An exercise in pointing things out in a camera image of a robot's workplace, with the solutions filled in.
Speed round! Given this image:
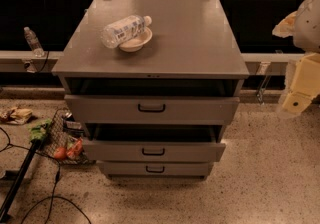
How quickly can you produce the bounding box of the top grey drawer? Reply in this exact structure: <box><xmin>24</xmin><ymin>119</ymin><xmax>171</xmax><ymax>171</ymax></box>
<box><xmin>65</xmin><ymin>95</ymin><xmax>239</xmax><ymax>125</ymax></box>

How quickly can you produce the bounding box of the black floor cable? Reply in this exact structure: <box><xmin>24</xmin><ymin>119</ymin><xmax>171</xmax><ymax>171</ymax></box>
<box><xmin>0</xmin><ymin>126</ymin><xmax>92</xmax><ymax>224</ymax></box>

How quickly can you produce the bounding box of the middle grey drawer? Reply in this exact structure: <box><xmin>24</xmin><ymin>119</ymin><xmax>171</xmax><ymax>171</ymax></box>
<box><xmin>83</xmin><ymin>140</ymin><xmax>226</xmax><ymax>163</ymax></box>

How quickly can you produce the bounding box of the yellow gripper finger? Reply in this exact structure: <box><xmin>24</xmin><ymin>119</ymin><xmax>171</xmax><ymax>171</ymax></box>
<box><xmin>276</xmin><ymin>53</ymin><xmax>320</xmax><ymax>118</ymax></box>
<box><xmin>272</xmin><ymin>11</ymin><xmax>296</xmax><ymax>38</ymax></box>

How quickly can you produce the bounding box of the green snack bag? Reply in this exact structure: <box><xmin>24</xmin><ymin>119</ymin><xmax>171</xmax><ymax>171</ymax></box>
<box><xmin>28</xmin><ymin>119</ymin><xmax>52</xmax><ymax>143</ymax></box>

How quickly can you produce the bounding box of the black metal pole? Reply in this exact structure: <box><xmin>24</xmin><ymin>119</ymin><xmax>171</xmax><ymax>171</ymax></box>
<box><xmin>0</xmin><ymin>142</ymin><xmax>41</xmax><ymax>224</ymax></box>

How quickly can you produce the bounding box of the small clear water bottle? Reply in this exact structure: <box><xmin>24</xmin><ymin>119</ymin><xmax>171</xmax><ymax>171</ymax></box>
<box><xmin>24</xmin><ymin>27</ymin><xmax>45</xmax><ymax>58</ymax></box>

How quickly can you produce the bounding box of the red tomato toy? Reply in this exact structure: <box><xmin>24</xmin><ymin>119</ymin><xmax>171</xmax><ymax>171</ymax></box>
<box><xmin>54</xmin><ymin>147</ymin><xmax>67</xmax><ymax>160</ymax></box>

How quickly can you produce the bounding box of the grey drawer cabinet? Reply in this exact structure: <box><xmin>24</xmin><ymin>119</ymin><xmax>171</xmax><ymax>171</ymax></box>
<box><xmin>51</xmin><ymin>0</ymin><xmax>250</xmax><ymax>181</ymax></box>

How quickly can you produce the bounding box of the crumpled brown wrapper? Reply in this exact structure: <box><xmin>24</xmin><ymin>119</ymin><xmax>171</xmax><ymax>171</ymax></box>
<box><xmin>0</xmin><ymin>107</ymin><xmax>32</xmax><ymax>125</ymax></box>

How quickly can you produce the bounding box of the clear plastic bottle blue label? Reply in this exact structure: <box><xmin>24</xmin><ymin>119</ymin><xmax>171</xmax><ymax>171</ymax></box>
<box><xmin>101</xmin><ymin>15</ymin><xmax>152</xmax><ymax>49</ymax></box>

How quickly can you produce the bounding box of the orange red snack packet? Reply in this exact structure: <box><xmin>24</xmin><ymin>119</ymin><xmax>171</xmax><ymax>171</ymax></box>
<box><xmin>67</xmin><ymin>139</ymin><xmax>83</xmax><ymax>160</ymax></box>

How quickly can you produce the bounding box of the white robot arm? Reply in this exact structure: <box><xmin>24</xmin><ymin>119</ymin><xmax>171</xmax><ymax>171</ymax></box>
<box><xmin>272</xmin><ymin>0</ymin><xmax>320</xmax><ymax>119</ymax></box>

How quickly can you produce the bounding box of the white paper bowl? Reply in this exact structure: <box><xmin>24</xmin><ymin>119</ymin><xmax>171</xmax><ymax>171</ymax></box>
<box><xmin>119</xmin><ymin>28</ymin><xmax>153</xmax><ymax>52</ymax></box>

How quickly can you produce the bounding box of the black wire mesh basket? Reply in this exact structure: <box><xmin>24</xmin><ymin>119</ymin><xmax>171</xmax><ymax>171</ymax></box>
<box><xmin>43</xmin><ymin>108</ymin><xmax>85</xmax><ymax>157</ymax></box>

